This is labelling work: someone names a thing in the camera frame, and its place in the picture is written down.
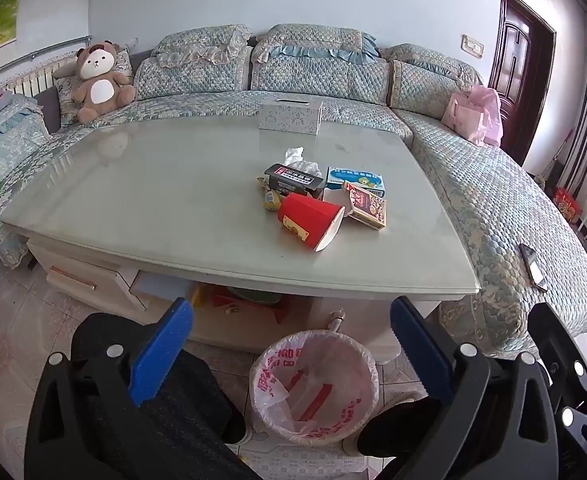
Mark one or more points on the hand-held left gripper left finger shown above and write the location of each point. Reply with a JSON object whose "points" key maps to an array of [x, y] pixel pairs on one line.
{"points": [[161, 355]]}

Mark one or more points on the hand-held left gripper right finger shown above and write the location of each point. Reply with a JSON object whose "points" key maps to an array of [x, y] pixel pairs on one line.
{"points": [[423, 350]]}

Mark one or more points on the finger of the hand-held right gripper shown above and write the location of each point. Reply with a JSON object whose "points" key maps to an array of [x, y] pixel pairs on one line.
{"points": [[553, 330]]}

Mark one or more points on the trash bin with plastic liner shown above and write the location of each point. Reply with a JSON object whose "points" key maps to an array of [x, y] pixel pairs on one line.
{"points": [[318, 360]]}

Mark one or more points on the red cardboard box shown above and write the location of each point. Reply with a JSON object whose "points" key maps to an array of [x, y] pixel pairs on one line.
{"points": [[368, 207]]}

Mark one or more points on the white box with blue band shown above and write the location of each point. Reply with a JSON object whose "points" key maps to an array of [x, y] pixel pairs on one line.
{"points": [[332, 197]]}

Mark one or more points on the blue and white medicine box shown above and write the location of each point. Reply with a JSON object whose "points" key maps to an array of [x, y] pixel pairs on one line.
{"points": [[356, 180]]}

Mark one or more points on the person's right leg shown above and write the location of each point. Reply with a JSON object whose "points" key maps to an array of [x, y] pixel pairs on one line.
{"points": [[398, 425]]}

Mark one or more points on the coffee table drawer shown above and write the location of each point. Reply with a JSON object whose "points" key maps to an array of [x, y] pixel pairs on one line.
{"points": [[81, 280]]}

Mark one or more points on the red gift box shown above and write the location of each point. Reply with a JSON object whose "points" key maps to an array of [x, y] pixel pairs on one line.
{"points": [[568, 205]]}

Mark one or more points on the red plastic stool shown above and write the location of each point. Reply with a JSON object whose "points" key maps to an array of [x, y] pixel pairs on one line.
{"points": [[273, 312]]}

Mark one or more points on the pale glass-topped coffee table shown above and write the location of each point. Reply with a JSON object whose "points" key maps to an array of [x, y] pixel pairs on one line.
{"points": [[123, 200]]}

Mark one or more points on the quilted blue-green sofa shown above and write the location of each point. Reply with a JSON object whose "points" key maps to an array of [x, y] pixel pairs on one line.
{"points": [[473, 185]]}

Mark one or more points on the red paper cup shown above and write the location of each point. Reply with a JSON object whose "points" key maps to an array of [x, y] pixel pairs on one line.
{"points": [[306, 217]]}

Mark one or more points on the yellow wrapper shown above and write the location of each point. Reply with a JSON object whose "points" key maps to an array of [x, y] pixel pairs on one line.
{"points": [[268, 197]]}

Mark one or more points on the black cardboard box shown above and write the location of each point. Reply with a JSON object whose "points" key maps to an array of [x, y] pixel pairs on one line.
{"points": [[293, 179]]}

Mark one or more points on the pink plastic bag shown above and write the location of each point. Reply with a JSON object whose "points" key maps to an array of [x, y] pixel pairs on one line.
{"points": [[493, 110]]}

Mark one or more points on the crumpled white tissue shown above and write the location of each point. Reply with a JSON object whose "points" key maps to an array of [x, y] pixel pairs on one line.
{"points": [[298, 157]]}

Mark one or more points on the pink paper bag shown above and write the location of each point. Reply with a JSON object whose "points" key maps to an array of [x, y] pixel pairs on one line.
{"points": [[463, 117]]}

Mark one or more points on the dark wooden door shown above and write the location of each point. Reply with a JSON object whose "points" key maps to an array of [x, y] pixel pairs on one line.
{"points": [[516, 65]]}

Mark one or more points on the patterned tissue box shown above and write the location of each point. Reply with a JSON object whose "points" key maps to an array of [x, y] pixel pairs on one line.
{"points": [[289, 117]]}

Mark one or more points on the brown and white teddy bear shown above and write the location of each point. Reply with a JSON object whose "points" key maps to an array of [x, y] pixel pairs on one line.
{"points": [[101, 85]]}

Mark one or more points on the white radiator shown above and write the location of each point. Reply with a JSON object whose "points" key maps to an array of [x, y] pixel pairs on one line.
{"points": [[38, 77]]}

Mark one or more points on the wall switch panel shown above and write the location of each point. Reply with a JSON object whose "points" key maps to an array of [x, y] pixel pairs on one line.
{"points": [[472, 46]]}

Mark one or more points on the grey wall pipe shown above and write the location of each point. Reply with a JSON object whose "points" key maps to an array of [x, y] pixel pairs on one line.
{"points": [[38, 52]]}

